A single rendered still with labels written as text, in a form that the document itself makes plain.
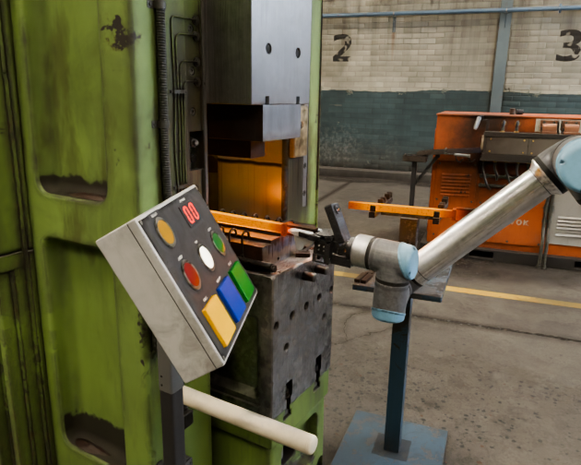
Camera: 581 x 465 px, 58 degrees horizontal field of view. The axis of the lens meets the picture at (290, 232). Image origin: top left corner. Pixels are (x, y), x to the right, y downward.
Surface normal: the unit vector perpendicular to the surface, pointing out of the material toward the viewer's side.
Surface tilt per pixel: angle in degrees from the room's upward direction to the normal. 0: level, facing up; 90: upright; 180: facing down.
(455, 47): 85
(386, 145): 89
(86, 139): 89
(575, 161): 85
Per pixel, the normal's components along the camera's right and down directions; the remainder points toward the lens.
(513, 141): -0.34, 0.23
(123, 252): -0.11, 0.25
